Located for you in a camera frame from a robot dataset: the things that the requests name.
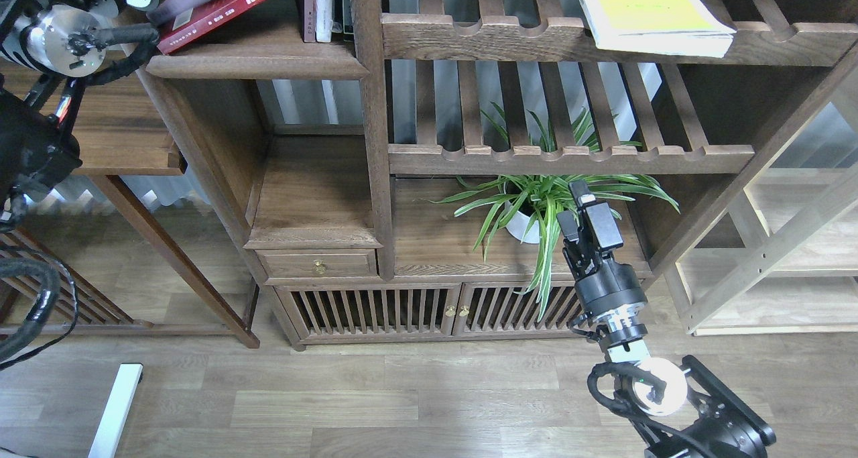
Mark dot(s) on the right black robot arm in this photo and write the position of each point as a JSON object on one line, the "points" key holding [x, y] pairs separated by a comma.
{"points": [[679, 410]]}

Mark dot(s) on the green spider plant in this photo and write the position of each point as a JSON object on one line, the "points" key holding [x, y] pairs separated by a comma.
{"points": [[541, 199]]}

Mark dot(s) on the white upright book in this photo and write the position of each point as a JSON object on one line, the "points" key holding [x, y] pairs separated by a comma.
{"points": [[324, 21]]}

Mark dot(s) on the dark green upright book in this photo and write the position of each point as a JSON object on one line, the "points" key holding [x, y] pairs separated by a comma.
{"points": [[347, 21]]}

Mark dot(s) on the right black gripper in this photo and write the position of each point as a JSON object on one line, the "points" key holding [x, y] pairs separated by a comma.
{"points": [[609, 292]]}

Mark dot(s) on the white plant pot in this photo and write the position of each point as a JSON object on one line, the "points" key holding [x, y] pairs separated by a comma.
{"points": [[519, 225]]}

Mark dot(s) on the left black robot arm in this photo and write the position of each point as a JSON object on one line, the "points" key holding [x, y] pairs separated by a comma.
{"points": [[68, 43]]}

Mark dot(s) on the white bar on floor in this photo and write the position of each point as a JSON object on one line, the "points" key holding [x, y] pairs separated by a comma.
{"points": [[110, 429]]}

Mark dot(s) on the light wooden shelf rack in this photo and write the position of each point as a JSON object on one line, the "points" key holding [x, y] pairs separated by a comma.
{"points": [[795, 271]]}

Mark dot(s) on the dark wooden bookshelf cabinet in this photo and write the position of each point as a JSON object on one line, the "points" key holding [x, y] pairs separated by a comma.
{"points": [[334, 151]]}

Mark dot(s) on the dark brown upright book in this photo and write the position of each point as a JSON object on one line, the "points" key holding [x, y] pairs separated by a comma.
{"points": [[309, 21]]}

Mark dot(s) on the red cover book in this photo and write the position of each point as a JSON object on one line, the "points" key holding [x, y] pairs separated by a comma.
{"points": [[191, 23]]}

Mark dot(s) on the yellow green book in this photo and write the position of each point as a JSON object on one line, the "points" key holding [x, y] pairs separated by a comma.
{"points": [[668, 27]]}

